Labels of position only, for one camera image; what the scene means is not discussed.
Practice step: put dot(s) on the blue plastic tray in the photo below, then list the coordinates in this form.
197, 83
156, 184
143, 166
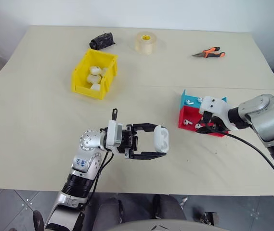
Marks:
187, 96

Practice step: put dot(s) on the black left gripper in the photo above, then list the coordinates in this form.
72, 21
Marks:
129, 142

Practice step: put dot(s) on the white earbud case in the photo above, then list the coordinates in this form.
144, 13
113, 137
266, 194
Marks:
95, 70
95, 86
161, 138
93, 78

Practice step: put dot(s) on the orange black pliers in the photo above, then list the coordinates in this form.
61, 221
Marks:
210, 53

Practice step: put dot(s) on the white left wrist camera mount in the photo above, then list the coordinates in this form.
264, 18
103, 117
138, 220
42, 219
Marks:
112, 137

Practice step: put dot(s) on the grey robot torso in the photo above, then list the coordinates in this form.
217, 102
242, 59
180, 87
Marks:
165, 226

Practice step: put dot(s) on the brown rounded floor object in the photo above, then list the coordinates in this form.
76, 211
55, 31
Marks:
38, 221

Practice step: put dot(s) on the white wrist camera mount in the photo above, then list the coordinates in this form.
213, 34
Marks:
112, 137
215, 106

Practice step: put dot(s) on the black rolled pouch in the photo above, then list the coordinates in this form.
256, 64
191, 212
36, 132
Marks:
102, 40

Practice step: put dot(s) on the white earbud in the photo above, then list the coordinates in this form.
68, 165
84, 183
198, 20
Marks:
198, 126
189, 102
199, 99
187, 122

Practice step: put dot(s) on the yellow plastic bin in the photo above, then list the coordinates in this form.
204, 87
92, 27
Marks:
79, 81

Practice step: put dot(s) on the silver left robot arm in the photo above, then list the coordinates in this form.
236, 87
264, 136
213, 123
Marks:
83, 166

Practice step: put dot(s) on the small metal floor object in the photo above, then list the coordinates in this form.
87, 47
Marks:
206, 218

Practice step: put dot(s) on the black plug on left mount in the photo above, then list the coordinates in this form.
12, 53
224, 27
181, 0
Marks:
114, 114

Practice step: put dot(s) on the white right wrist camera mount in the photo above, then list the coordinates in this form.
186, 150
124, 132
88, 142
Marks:
215, 106

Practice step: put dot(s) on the red plastic tray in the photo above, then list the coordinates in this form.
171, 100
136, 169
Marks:
189, 115

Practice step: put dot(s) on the clear tape roll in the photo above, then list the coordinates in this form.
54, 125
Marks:
146, 43

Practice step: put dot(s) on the closed white earbud case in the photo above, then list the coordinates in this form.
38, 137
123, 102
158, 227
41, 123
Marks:
95, 70
95, 86
93, 78

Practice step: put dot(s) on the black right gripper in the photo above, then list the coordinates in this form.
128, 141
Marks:
215, 121

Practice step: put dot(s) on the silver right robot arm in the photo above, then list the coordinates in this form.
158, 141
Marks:
264, 118

